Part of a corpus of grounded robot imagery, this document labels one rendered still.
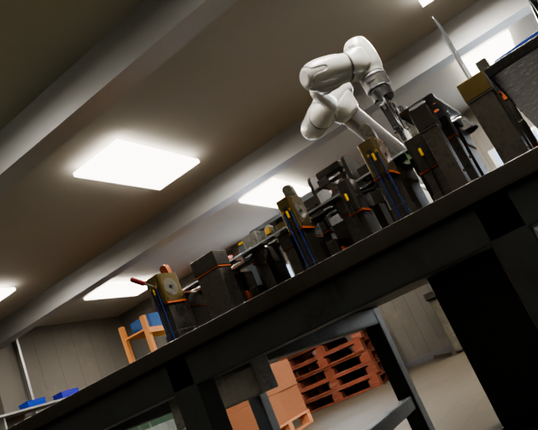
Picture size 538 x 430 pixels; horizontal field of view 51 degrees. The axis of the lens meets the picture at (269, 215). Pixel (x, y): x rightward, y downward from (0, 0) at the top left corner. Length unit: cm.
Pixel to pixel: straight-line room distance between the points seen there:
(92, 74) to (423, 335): 635
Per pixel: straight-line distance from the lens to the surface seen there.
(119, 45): 396
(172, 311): 217
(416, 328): 882
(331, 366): 816
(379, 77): 197
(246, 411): 585
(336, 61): 194
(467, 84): 172
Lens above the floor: 49
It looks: 16 degrees up
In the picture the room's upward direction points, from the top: 24 degrees counter-clockwise
